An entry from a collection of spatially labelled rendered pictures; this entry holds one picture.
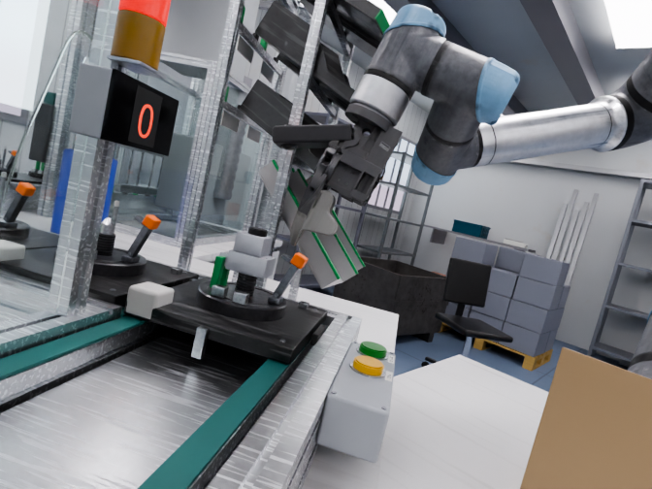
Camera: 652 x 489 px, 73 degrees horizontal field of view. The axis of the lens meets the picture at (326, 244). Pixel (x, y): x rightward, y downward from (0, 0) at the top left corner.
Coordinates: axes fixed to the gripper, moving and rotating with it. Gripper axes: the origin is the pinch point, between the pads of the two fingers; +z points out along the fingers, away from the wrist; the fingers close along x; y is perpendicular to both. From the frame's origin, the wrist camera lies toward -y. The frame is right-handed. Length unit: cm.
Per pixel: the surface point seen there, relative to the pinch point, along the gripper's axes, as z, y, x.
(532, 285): -37, 169, 385
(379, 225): -28, 10, 643
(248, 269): 7.8, -3.7, 1.8
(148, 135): -3.4, -17.9, -14.1
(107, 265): 17.8, -23.3, 0.8
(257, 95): -19.9, -24.6, 26.9
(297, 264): 3.7, 2.4, 2.4
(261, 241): 3.1, -3.9, 1.5
